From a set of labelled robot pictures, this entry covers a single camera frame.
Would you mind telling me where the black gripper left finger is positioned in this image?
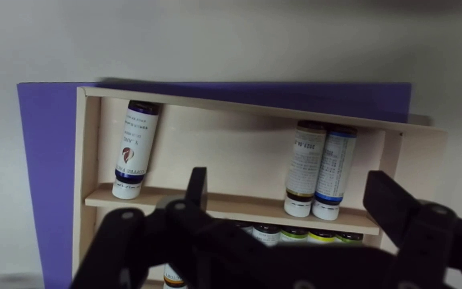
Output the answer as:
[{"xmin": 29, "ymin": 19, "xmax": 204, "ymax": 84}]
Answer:
[{"xmin": 69, "ymin": 165, "xmax": 228, "ymax": 289}]

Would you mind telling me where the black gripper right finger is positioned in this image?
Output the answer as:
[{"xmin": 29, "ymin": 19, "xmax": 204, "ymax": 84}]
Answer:
[{"xmin": 363, "ymin": 168, "xmax": 462, "ymax": 289}]

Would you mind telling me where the white marker brown black band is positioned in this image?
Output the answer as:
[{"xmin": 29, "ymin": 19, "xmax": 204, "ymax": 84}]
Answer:
[{"xmin": 282, "ymin": 120, "xmax": 329, "ymax": 219}]

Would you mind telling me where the white marker red logo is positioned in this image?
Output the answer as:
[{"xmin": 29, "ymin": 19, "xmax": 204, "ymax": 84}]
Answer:
[{"xmin": 111, "ymin": 99, "xmax": 162, "ymax": 202}]

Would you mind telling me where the white marker blue band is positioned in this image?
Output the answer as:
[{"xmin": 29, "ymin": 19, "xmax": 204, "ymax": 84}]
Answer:
[{"xmin": 311, "ymin": 125, "xmax": 359, "ymax": 222}]

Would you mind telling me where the wooden compartment tray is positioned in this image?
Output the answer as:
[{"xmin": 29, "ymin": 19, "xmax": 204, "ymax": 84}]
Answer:
[{"xmin": 71, "ymin": 84, "xmax": 448, "ymax": 289}]

